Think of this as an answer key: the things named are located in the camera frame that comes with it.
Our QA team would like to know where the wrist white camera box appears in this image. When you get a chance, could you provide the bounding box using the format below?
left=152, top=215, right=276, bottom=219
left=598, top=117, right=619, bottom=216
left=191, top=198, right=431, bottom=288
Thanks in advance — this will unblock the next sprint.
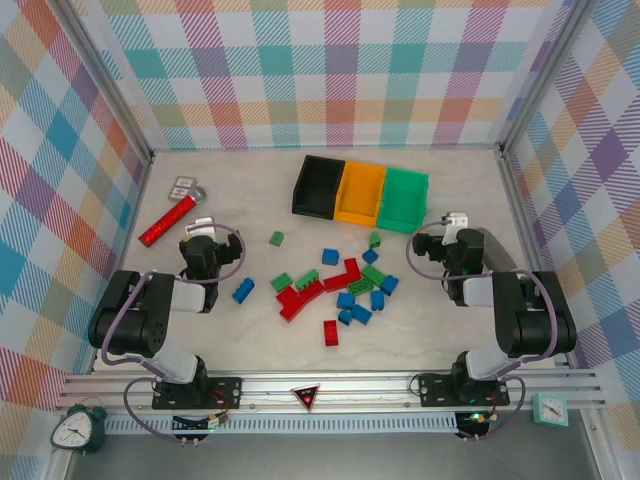
left=440, top=211, right=472, bottom=245
left=183, top=216, right=217, bottom=237

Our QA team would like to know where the aluminium frame post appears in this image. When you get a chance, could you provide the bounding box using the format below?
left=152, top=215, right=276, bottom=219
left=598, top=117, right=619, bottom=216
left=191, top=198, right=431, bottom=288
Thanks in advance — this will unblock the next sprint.
left=58, top=0, right=155, bottom=165
left=498, top=0, right=600, bottom=157

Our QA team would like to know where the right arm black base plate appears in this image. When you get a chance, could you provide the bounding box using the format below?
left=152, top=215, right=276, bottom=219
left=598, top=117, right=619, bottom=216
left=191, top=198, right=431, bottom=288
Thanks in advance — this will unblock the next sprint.
left=417, top=372, right=511, bottom=407

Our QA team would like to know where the mint square clock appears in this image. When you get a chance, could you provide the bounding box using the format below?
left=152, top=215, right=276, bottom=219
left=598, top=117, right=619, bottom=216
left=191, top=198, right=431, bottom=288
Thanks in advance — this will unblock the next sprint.
left=531, top=392, right=569, bottom=428

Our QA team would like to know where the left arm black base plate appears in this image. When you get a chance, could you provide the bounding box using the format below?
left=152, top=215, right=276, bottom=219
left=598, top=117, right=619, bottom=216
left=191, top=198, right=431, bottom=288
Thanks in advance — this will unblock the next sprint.
left=151, top=375, right=243, bottom=411

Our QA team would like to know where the dark green alarm clock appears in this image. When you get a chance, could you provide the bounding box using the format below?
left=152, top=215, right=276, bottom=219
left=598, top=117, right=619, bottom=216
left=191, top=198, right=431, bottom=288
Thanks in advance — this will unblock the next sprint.
left=48, top=403, right=107, bottom=454

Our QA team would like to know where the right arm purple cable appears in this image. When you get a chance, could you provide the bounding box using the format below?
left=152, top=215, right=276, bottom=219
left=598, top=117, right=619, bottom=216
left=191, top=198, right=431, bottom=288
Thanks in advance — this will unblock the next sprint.
left=406, top=219, right=560, bottom=444

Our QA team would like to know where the red glitter tube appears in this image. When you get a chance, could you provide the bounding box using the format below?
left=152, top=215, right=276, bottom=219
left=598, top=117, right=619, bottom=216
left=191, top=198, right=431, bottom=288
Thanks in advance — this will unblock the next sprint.
left=138, top=193, right=197, bottom=249

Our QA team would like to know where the red triangle badge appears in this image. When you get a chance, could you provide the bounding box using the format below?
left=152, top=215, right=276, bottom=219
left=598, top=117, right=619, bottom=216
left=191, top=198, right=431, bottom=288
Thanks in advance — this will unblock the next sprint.
left=291, top=383, right=321, bottom=414

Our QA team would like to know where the aluminium side rail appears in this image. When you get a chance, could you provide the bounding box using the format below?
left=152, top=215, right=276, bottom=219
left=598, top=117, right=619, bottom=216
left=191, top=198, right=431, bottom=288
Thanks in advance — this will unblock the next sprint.
left=497, top=147, right=574, bottom=374
left=88, top=154, right=155, bottom=376

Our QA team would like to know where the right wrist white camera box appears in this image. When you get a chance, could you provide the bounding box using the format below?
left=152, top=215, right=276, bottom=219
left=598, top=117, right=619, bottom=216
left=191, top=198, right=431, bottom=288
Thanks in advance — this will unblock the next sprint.
left=440, top=211, right=472, bottom=245

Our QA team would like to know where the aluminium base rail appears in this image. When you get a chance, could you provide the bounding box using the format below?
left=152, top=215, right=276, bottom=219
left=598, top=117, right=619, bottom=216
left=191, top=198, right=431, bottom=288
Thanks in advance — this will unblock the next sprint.
left=57, top=368, right=604, bottom=417

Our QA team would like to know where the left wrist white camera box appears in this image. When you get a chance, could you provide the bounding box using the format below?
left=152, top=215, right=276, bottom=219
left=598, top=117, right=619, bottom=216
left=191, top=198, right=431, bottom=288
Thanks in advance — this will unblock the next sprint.
left=183, top=216, right=217, bottom=237

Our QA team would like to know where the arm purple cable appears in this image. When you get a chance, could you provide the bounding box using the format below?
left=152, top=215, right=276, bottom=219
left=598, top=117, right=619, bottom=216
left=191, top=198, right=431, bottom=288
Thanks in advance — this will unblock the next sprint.
left=406, top=219, right=560, bottom=444
left=101, top=221, right=247, bottom=445

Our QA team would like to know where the green plastic bin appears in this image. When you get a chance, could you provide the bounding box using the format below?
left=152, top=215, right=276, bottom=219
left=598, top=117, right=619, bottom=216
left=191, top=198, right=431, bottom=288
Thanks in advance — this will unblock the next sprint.
left=375, top=167, right=431, bottom=235

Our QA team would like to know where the black plastic bin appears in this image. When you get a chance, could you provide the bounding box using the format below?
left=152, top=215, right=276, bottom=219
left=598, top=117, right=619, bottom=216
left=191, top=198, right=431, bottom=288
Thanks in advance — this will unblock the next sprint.
left=291, top=154, right=347, bottom=221

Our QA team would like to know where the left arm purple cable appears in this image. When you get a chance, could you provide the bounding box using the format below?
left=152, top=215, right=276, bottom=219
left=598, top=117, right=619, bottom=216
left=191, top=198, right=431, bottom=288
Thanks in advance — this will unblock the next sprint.
left=101, top=221, right=247, bottom=445

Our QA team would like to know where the small black controller board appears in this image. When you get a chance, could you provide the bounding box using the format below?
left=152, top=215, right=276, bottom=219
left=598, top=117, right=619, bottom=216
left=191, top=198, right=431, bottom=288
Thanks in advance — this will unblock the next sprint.
left=171, top=410, right=232, bottom=446
left=453, top=410, right=494, bottom=444

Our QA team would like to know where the yellow plastic bin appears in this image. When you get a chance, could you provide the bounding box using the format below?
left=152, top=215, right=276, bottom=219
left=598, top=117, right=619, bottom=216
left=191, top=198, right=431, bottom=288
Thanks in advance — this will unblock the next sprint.
left=333, top=160, right=389, bottom=226

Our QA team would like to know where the white perforated cable duct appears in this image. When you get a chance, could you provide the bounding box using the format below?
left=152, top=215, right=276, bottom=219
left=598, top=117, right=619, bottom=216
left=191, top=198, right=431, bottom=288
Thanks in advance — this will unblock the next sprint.
left=102, top=412, right=460, bottom=436

